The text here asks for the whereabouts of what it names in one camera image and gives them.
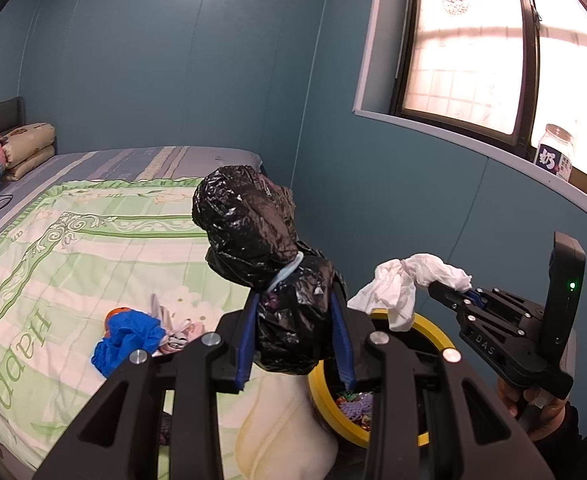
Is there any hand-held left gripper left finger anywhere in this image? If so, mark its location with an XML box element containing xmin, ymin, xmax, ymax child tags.
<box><xmin>32</xmin><ymin>292</ymin><xmax>262</xmax><ymax>480</ymax></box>

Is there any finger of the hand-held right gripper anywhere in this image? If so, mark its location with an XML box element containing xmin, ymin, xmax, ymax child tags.
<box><xmin>466</xmin><ymin>285</ymin><xmax>494</xmax><ymax>311</ymax></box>
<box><xmin>429</xmin><ymin>280</ymin><xmax>471</xmax><ymax>323</ymax></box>

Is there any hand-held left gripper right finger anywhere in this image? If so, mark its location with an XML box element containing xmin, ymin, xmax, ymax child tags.
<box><xmin>327</xmin><ymin>287</ymin><xmax>557</xmax><ymax>480</ymax></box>

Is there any yellow trash bin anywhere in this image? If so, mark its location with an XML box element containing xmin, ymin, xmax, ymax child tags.
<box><xmin>307</xmin><ymin>310</ymin><xmax>457</xmax><ymax>448</ymax></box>

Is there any white tissue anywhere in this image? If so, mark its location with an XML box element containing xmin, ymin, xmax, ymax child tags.
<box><xmin>347</xmin><ymin>252</ymin><xmax>474</xmax><ymax>333</ymax></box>

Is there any purple foam net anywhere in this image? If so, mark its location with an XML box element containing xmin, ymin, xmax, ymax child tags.
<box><xmin>341</xmin><ymin>392</ymin><xmax>373</xmax><ymax>428</ymax></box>

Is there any large black plastic bag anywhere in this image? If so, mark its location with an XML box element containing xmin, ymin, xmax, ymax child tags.
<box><xmin>192</xmin><ymin>164</ymin><xmax>348</xmax><ymax>376</ymax></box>

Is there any person's right hand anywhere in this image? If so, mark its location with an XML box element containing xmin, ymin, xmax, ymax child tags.
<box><xmin>496</xmin><ymin>377</ymin><xmax>567</xmax><ymax>441</ymax></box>

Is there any pink white wrapper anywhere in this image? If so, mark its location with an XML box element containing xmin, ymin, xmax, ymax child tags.
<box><xmin>151</xmin><ymin>294</ymin><xmax>207</xmax><ymax>356</ymax></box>

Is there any blue plastic bag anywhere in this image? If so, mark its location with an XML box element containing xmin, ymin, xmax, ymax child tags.
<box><xmin>92</xmin><ymin>310</ymin><xmax>167</xmax><ymax>378</ymax></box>

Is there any glass jar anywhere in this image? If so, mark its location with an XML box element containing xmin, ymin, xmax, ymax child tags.
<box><xmin>536</xmin><ymin>124</ymin><xmax>574</xmax><ymax>183</ymax></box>

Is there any green printed quilt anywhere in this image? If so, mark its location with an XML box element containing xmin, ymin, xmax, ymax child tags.
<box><xmin>0</xmin><ymin>177</ymin><xmax>344</xmax><ymax>480</ymax></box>

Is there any bed with striped sheet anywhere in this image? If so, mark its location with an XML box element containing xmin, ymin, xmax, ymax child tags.
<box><xmin>0</xmin><ymin>146</ymin><xmax>344</xmax><ymax>480</ymax></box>

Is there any brown framed window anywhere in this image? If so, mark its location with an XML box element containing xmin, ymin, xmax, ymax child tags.
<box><xmin>391</xmin><ymin>0</ymin><xmax>587</xmax><ymax>196</ymax></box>

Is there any beige folded quilt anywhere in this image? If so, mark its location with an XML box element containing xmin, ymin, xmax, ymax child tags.
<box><xmin>0</xmin><ymin>122</ymin><xmax>57</xmax><ymax>182</ymax></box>

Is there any grey bed headboard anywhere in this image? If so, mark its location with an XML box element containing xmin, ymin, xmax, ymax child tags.
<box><xmin>0</xmin><ymin>96</ymin><xmax>27</xmax><ymax>133</ymax></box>

